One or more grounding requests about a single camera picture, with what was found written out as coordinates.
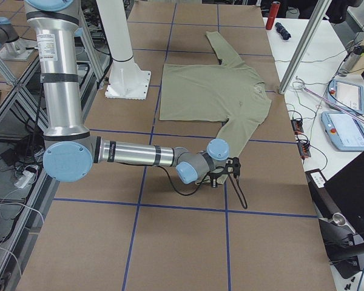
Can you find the red cylindrical bottle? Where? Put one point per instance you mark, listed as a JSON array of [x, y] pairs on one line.
[[274, 8]]

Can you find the blue teach pendant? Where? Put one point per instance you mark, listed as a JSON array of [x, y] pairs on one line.
[[349, 94], [345, 133]]

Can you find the black camera stand clamp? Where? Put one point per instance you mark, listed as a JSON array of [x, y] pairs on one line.
[[343, 245]]

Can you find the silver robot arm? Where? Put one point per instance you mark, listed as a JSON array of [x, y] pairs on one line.
[[12, 46], [71, 150]]

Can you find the near blue teach pendant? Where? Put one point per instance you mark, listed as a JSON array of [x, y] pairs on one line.
[[345, 133]]

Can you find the dark blue folded umbrella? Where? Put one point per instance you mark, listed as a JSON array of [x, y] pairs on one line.
[[281, 30]]

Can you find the black laptop computer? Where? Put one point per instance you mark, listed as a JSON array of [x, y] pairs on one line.
[[346, 188]]

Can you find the grey water bottle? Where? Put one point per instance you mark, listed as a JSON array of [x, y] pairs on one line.
[[353, 57]]

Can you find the long pink grabber stick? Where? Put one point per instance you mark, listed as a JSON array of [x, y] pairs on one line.
[[336, 104]]

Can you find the olive green long-sleeve shirt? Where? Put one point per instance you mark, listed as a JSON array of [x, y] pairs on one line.
[[230, 92]]

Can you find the far blue teach pendant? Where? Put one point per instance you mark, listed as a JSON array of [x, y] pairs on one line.
[[349, 94]]

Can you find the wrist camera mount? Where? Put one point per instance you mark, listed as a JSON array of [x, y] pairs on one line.
[[232, 167]]

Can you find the black box with label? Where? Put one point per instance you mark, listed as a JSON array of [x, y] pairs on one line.
[[319, 194]]

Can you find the aluminium frame post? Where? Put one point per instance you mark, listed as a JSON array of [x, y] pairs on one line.
[[307, 36]]

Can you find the orange black electronics board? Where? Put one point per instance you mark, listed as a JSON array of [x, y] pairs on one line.
[[297, 126]]

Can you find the white power strip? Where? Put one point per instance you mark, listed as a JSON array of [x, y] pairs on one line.
[[27, 178]]

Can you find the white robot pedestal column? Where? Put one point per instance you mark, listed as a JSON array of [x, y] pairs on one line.
[[126, 79]]

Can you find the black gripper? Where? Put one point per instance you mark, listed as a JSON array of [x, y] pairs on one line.
[[213, 177]]

